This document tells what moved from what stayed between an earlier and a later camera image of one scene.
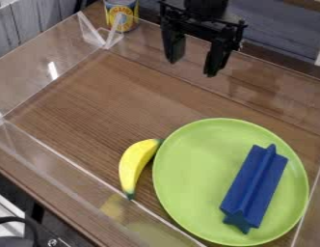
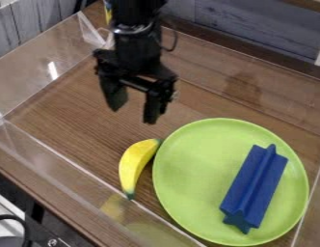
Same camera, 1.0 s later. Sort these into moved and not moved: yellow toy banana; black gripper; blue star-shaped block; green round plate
Moved: black gripper
Not moved: blue star-shaped block; yellow toy banana; green round plate
